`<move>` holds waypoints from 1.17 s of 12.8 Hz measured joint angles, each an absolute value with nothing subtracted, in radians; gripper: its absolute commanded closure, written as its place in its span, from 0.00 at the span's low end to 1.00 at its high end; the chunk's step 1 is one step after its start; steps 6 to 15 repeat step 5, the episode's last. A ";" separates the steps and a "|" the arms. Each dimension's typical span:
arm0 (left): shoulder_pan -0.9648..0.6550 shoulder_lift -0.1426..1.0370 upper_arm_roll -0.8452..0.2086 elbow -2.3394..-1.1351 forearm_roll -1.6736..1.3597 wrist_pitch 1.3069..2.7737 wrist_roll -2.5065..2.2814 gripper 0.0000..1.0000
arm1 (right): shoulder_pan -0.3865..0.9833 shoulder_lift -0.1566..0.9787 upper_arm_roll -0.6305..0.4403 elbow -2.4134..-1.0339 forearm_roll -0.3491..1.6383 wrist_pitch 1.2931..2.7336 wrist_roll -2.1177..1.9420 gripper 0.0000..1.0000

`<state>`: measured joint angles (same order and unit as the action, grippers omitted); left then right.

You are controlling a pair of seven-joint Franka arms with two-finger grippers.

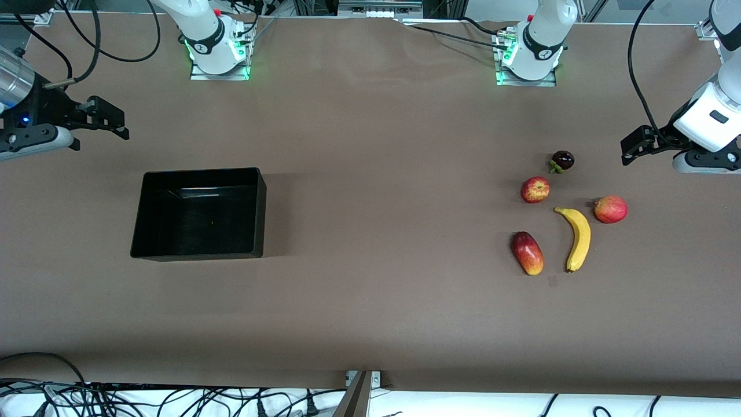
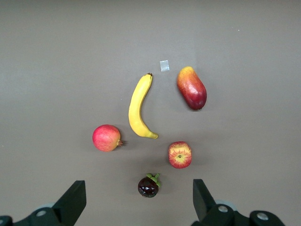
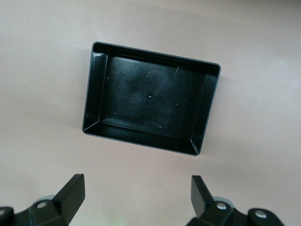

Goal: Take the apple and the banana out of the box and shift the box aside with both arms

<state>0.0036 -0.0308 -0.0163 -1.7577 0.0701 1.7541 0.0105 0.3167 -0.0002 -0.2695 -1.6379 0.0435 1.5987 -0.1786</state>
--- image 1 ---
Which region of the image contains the yellow banana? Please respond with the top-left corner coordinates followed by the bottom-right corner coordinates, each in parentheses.
top-left (554, 207), bottom-right (592, 273)

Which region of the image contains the red yellow apple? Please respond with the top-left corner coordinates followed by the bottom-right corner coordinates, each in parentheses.
top-left (520, 176), bottom-right (551, 204)

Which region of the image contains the black rectangular plastic box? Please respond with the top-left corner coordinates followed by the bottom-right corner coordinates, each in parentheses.
top-left (130, 167), bottom-right (267, 262)

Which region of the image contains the red pomegranate fruit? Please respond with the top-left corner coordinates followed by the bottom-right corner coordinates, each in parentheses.
top-left (593, 195), bottom-right (629, 225)

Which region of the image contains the dark purple mangosteen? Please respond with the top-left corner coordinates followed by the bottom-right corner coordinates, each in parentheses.
top-left (548, 150), bottom-right (575, 174)

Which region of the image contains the red yellow mango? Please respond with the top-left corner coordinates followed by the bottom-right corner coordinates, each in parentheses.
top-left (511, 231), bottom-right (545, 276)

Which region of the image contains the white power strip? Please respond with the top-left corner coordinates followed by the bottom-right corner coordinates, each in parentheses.
top-left (338, 0), bottom-right (424, 19)

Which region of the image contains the aluminium profile bar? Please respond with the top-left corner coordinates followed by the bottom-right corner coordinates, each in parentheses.
top-left (331, 371), bottom-right (371, 417)

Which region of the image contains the black looped cable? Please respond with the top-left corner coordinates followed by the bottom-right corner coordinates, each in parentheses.
top-left (57, 0), bottom-right (162, 63)

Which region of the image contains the thin black cable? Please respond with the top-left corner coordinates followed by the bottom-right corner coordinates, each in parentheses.
top-left (13, 13), bottom-right (75, 82)

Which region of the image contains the black cable with metal plug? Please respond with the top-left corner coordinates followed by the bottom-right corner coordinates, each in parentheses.
top-left (42, 0), bottom-right (102, 90)

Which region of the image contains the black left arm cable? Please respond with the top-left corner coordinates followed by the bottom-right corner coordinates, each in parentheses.
top-left (628, 0), bottom-right (667, 137)

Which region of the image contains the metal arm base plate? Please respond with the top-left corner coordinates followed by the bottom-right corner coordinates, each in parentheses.
top-left (190, 23), bottom-right (252, 81)
top-left (495, 26), bottom-right (557, 87)

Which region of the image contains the black arched cable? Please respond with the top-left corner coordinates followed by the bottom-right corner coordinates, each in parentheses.
top-left (0, 352), bottom-right (87, 385)

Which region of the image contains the aluminium frame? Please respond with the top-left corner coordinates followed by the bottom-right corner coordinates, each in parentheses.
top-left (292, 0), bottom-right (465, 19)

